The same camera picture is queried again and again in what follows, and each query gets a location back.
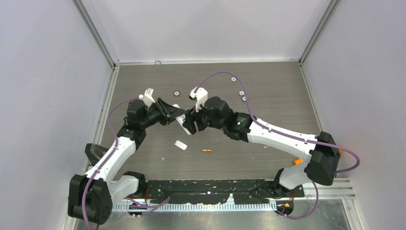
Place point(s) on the white remote control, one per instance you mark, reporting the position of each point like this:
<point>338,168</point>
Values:
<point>184,121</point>

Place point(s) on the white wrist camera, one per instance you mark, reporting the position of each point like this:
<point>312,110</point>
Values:
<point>147,97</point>
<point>200,96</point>

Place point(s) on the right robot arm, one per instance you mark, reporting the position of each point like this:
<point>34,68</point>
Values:
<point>319,154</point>

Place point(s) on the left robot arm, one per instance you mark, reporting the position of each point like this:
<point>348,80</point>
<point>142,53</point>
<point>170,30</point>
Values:
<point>92,195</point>

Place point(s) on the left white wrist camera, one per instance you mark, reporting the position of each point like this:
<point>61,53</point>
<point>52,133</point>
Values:
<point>147,97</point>

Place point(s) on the white battery cover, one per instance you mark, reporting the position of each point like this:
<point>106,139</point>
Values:
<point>180,145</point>

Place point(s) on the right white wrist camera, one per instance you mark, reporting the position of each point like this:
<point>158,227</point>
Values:
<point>200,96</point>

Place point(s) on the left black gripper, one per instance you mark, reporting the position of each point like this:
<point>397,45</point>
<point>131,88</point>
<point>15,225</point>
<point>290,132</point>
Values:
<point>172,112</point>

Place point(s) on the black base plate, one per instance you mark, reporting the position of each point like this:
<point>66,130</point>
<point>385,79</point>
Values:
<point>208,192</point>

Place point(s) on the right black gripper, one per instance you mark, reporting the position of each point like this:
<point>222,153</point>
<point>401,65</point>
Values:
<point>189,124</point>

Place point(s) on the aluminium rail frame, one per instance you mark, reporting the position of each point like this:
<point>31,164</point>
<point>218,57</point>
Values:
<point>340,189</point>

